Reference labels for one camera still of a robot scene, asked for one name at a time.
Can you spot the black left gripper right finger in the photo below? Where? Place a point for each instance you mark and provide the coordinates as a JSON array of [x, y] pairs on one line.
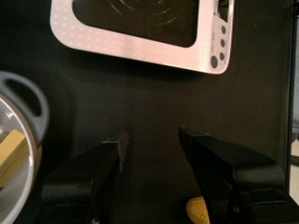
[[240, 180]]

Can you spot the yellow toy corn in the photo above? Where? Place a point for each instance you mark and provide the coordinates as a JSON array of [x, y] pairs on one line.
[[198, 210]]

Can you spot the grey toy pot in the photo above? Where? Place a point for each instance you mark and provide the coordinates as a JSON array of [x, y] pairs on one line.
[[31, 113]]

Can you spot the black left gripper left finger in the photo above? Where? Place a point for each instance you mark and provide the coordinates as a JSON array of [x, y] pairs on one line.
[[83, 178]]

